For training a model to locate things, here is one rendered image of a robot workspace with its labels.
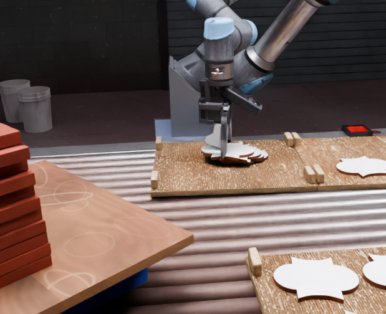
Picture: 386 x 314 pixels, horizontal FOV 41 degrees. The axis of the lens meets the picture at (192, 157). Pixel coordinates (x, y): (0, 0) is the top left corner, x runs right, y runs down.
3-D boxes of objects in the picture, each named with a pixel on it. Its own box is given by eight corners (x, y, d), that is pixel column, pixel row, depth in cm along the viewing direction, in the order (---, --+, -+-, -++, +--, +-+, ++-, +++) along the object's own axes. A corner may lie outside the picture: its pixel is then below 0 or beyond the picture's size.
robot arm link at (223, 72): (235, 59, 137) (231, 65, 130) (234, 76, 139) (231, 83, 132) (207, 59, 139) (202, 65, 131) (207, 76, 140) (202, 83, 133)
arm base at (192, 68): (171, 59, 190) (190, 39, 187) (200, 84, 197) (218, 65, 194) (178, 73, 177) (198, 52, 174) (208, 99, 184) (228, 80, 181)
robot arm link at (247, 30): (237, 4, 144) (217, 8, 135) (265, 32, 142) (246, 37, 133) (222, 25, 148) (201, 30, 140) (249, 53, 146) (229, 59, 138)
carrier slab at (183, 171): (156, 148, 160) (156, 143, 159) (288, 143, 160) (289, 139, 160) (150, 197, 127) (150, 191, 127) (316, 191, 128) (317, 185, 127)
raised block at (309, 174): (302, 174, 134) (303, 164, 133) (309, 174, 134) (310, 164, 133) (308, 184, 128) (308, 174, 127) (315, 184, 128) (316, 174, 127)
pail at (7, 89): (40, 118, 515) (35, 82, 501) (12, 125, 496) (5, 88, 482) (26, 113, 535) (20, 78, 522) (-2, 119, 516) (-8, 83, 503)
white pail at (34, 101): (19, 134, 469) (13, 95, 456) (24, 124, 497) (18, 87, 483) (53, 132, 473) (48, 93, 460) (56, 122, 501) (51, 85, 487)
